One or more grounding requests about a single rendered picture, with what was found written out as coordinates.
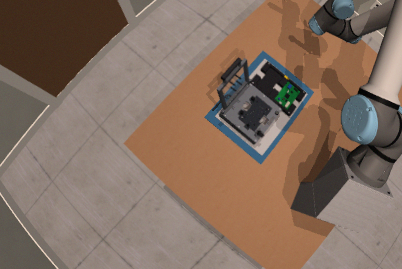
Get green circuit board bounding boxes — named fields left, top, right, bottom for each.
left=275, top=82, right=300, bottom=110

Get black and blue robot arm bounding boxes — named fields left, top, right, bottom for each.
left=309, top=0, right=402, bottom=188

